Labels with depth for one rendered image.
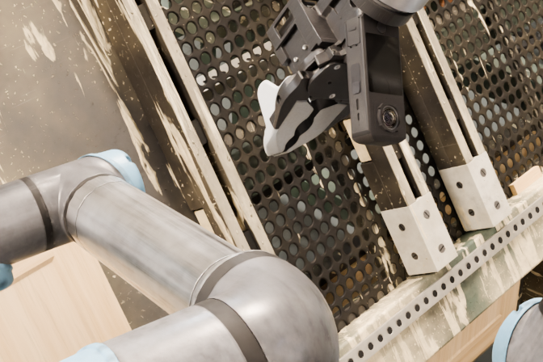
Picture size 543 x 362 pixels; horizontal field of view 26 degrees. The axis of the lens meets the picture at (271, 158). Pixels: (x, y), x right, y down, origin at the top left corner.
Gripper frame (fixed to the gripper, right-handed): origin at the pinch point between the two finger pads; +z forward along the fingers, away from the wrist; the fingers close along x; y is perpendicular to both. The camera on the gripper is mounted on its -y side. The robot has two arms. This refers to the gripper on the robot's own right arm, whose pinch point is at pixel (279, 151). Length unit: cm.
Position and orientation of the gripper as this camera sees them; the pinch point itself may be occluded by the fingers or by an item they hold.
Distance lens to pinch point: 113.3
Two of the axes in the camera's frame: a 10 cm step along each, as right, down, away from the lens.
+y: -3.9, -7.7, 5.0
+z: -4.9, 6.3, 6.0
